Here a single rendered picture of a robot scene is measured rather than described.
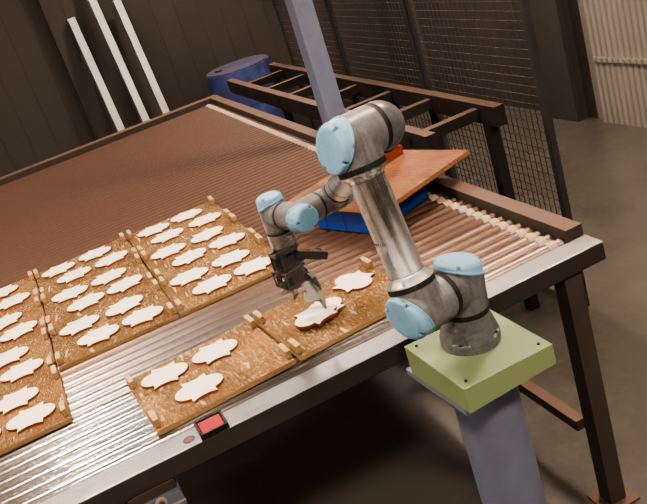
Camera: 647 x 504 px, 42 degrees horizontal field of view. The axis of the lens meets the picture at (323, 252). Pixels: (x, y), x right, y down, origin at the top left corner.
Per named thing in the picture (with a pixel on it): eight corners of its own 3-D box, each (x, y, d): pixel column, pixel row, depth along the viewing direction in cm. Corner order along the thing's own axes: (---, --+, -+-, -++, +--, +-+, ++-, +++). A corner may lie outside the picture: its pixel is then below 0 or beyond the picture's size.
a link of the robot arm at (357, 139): (470, 316, 196) (380, 96, 187) (427, 347, 189) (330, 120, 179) (437, 316, 206) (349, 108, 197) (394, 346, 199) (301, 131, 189)
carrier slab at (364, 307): (424, 296, 243) (422, 291, 242) (301, 361, 230) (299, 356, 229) (365, 266, 273) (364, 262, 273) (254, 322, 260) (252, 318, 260)
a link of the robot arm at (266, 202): (265, 202, 222) (247, 199, 229) (278, 239, 226) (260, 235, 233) (288, 189, 226) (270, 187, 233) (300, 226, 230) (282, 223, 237)
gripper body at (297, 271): (276, 289, 239) (263, 251, 234) (299, 274, 243) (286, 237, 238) (292, 293, 233) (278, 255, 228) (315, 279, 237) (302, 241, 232)
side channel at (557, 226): (587, 251, 252) (581, 222, 248) (571, 259, 250) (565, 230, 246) (221, 107, 611) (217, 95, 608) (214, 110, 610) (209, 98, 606)
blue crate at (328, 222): (431, 197, 311) (424, 172, 307) (377, 235, 293) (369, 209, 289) (370, 193, 333) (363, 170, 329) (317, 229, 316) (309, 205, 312)
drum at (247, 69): (284, 144, 805) (253, 51, 770) (310, 152, 753) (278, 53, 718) (229, 168, 786) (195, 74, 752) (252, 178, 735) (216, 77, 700)
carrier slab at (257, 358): (297, 363, 229) (295, 358, 229) (159, 436, 217) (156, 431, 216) (251, 324, 260) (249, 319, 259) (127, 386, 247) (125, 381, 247)
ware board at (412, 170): (470, 154, 310) (468, 149, 309) (383, 214, 281) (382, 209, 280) (371, 153, 346) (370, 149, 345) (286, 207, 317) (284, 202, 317)
